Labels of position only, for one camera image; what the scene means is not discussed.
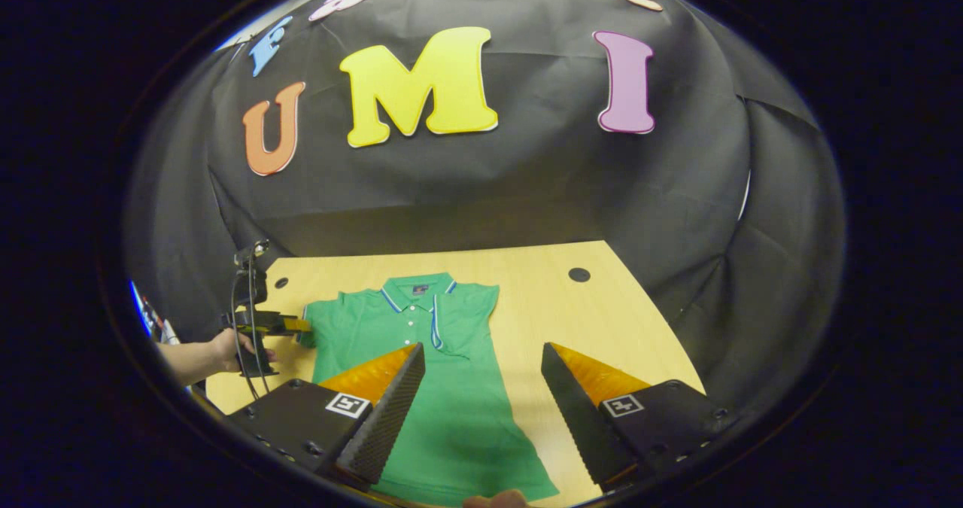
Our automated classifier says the green T-shirt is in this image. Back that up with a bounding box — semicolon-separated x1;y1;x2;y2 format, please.
297;271;561;507

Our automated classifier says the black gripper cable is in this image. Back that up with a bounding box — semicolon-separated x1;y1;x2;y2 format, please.
229;266;273;401

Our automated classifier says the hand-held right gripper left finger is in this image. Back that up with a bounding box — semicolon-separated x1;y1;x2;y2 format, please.
226;342;427;492

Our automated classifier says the black backdrop cloth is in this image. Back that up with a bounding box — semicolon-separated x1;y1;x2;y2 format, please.
124;0;847;418

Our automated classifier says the lit monitor screen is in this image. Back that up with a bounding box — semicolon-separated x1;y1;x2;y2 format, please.
129;281;163;339

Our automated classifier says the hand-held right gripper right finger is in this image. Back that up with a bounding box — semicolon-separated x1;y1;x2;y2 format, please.
540;342;734;494

